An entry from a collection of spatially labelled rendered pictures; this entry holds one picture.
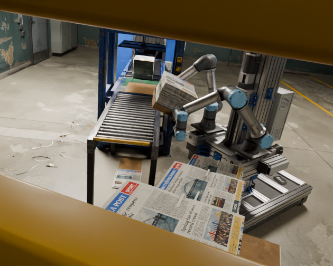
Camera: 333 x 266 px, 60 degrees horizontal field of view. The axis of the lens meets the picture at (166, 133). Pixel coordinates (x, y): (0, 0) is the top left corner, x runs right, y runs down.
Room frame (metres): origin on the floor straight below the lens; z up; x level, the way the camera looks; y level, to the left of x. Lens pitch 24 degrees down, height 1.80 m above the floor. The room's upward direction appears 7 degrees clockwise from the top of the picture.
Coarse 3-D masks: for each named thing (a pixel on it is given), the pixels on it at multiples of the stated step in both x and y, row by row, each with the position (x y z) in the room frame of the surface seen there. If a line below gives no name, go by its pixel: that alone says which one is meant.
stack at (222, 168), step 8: (192, 160) 1.78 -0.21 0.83; (200, 160) 1.80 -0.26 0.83; (208, 160) 1.81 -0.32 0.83; (216, 160) 1.83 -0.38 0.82; (208, 168) 1.70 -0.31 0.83; (216, 168) 1.71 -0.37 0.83; (224, 168) 1.73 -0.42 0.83; (232, 168) 1.74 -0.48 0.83; (240, 168) 1.76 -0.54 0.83; (232, 176) 1.63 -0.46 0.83; (240, 176) 1.65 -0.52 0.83
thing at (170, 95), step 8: (168, 80) 2.21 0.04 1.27; (160, 88) 2.20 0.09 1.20; (168, 88) 2.11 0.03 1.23; (176, 88) 2.12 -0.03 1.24; (184, 88) 2.24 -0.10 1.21; (160, 96) 2.10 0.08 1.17; (168, 96) 2.10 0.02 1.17; (176, 96) 2.11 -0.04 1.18; (184, 96) 2.12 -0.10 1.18; (192, 96) 2.13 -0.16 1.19; (160, 104) 2.11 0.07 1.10; (168, 104) 2.11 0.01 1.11; (176, 104) 2.11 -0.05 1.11; (184, 104) 2.12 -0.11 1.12
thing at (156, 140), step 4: (156, 112) 2.73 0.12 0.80; (156, 116) 2.63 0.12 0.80; (156, 120) 2.52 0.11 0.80; (156, 124) 2.43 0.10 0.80; (156, 128) 2.33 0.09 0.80; (156, 132) 2.24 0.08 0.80; (156, 136) 2.17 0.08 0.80; (156, 140) 2.09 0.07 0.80; (156, 144) 2.02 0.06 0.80; (152, 148) 1.98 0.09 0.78; (156, 148) 1.98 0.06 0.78; (152, 152) 1.98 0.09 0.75; (156, 152) 1.99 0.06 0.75; (152, 156) 1.98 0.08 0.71; (156, 156) 1.99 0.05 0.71
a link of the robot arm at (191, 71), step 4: (204, 56) 2.57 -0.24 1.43; (208, 56) 2.58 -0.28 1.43; (200, 60) 2.54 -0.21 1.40; (204, 60) 2.54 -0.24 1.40; (208, 60) 2.55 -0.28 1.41; (196, 64) 2.53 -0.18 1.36; (200, 64) 2.52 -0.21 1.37; (204, 64) 2.53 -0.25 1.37; (208, 64) 2.54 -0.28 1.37; (188, 68) 2.60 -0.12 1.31; (192, 68) 2.55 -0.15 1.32; (196, 68) 2.53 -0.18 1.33; (200, 68) 2.53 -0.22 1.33; (204, 68) 2.54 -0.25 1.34; (184, 72) 2.59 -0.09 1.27; (188, 72) 2.57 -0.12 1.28; (192, 72) 2.56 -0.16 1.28; (196, 72) 2.56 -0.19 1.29; (180, 76) 2.60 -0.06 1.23; (184, 76) 2.58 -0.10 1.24; (188, 76) 2.57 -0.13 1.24
